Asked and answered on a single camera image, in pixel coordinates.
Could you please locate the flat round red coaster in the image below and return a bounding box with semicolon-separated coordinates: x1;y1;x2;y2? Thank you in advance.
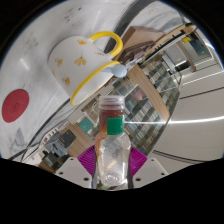
1;88;30;124

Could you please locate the light blue spoon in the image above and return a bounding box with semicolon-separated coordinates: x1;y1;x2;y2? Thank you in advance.
101;63;128;78

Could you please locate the tall wooden library bookshelf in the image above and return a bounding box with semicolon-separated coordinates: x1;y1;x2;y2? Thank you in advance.
79;56;183;158

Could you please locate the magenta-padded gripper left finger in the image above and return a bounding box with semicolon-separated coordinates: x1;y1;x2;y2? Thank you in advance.
54;147;98;189

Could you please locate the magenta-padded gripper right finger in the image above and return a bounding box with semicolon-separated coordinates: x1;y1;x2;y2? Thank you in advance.
127;146;169;189

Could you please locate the white mug with yellow rim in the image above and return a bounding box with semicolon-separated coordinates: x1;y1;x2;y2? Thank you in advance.
47;30;124;108

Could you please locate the clear green-labelled plastic bottle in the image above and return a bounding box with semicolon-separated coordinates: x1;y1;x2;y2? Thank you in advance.
94;94;133;190

